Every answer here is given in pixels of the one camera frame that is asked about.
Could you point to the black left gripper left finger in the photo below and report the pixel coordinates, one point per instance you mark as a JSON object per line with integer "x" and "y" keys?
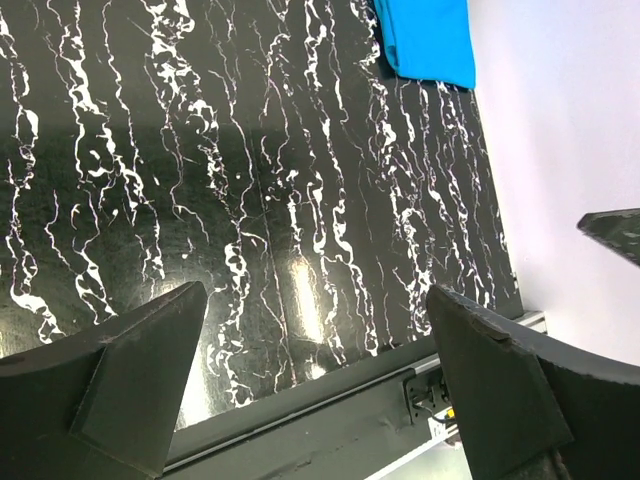
{"x": 102, "y": 403}

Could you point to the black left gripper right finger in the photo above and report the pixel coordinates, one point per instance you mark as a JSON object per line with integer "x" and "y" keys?
{"x": 529, "y": 406}

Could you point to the folded blue t shirt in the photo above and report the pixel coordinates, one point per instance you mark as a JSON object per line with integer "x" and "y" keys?
{"x": 428, "y": 40}

